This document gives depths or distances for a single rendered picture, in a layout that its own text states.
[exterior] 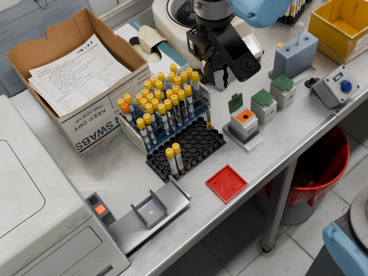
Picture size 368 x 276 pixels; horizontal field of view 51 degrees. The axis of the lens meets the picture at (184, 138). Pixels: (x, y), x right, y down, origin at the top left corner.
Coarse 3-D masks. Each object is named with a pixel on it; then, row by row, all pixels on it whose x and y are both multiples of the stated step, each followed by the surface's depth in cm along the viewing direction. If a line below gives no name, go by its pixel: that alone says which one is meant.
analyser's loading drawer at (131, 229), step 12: (156, 192) 80; (168, 192) 80; (180, 192) 80; (132, 204) 76; (144, 204) 79; (156, 204) 79; (168, 204) 79; (180, 204) 78; (132, 216) 78; (144, 216) 78; (156, 216) 77; (168, 216) 77; (108, 228) 77; (120, 228) 77; (132, 228) 76; (144, 228) 76; (156, 228) 76; (120, 240) 75; (132, 240) 75
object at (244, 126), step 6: (240, 108) 86; (246, 108) 86; (234, 114) 85; (240, 114) 85; (246, 114) 85; (252, 114) 84; (234, 120) 85; (240, 120) 84; (246, 120) 84; (252, 120) 84; (234, 126) 87; (240, 126) 84; (246, 126) 84; (252, 126) 85; (240, 132) 86; (246, 132) 85
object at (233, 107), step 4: (232, 96) 82; (236, 96) 83; (240, 96) 84; (232, 100) 82; (236, 100) 83; (240, 100) 85; (228, 104) 83; (232, 104) 84; (236, 104) 84; (240, 104) 86; (232, 108) 84; (236, 108) 85; (232, 112) 85
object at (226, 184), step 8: (224, 168) 86; (216, 176) 85; (224, 176) 85; (232, 176) 85; (240, 176) 84; (208, 184) 84; (216, 184) 84; (224, 184) 84; (232, 184) 84; (240, 184) 84; (248, 184) 83; (216, 192) 82; (224, 192) 83; (232, 192) 83; (240, 192) 83; (224, 200) 81
